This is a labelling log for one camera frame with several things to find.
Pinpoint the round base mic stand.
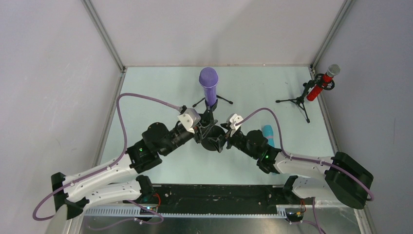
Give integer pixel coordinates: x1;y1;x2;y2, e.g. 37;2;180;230
197;100;225;150

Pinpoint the purple microphone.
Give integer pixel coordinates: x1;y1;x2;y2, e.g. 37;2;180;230
199;67;219;107

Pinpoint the black tripod shock-mount stand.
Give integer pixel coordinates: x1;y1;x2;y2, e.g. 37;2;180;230
275;76;316;123

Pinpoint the red glitter microphone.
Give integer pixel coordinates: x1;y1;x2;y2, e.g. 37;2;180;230
306;64;341;101

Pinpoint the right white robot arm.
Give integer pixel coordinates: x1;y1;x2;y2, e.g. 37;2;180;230
202;126;374;209

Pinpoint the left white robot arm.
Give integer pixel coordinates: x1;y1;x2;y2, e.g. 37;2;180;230
51;111;217;219

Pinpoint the black tripod clip stand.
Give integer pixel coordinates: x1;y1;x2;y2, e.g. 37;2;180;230
192;95;234;108

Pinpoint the teal microphone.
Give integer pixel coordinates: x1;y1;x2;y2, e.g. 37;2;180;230
262;125;275;147

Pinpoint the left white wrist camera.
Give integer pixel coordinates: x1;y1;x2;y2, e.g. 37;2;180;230
178;108;201;134

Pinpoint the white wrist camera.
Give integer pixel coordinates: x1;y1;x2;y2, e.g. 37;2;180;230
178;108;201;134
220;113;244;140

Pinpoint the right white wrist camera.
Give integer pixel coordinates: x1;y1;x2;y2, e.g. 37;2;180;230
220;113;244;140

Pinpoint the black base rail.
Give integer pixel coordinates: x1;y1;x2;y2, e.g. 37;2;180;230
135;184;301;215

